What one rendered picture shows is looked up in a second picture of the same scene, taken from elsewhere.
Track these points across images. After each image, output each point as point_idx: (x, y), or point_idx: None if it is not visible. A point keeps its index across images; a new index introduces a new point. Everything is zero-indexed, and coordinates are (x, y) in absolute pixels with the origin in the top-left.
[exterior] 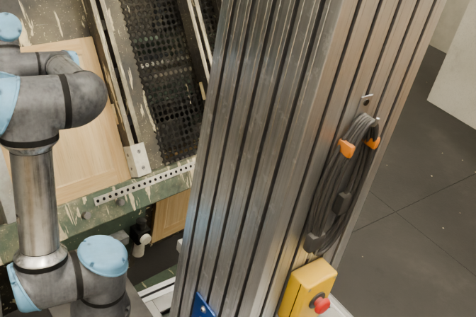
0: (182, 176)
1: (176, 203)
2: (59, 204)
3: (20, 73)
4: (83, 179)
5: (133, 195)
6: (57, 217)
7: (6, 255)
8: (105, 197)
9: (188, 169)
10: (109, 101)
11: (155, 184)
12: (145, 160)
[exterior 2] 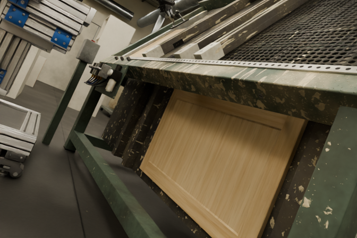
0: (147, 61)
1: (163, 142)
2: None
3: None
4: (140, 56)
5: (133, 60)
6: None
7: (108, 60)
8: (130, 57)
9: (152, 59)
10: None
11: (141, 60)
12: (151, 49)
